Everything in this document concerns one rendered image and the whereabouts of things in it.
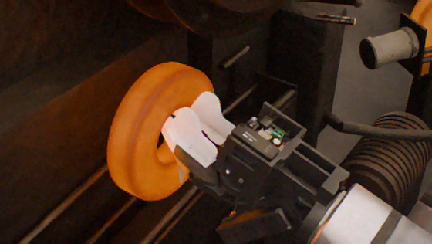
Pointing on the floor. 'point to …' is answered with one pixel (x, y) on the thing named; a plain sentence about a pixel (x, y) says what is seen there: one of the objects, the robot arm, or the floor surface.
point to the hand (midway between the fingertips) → (165, 118)
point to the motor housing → (389, 160)
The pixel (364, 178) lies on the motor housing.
